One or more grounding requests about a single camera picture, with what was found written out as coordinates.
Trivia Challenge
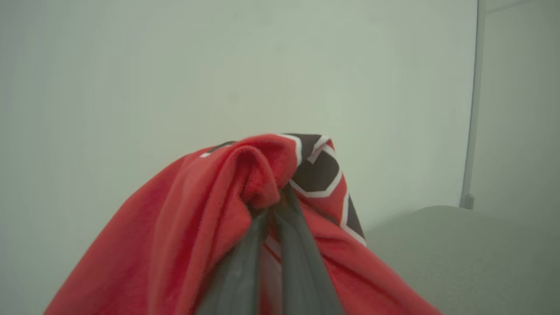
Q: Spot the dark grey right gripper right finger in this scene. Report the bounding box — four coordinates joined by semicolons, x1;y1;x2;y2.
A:
273;185;344;315

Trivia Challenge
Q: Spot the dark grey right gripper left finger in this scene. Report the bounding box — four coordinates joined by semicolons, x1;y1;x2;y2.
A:
195;209;270;315

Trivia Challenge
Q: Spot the red and white garment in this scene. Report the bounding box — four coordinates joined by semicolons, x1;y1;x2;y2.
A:
44;133;443;315

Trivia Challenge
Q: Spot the grey metal frame post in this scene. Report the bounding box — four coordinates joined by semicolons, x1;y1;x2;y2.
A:
458;0;487;210

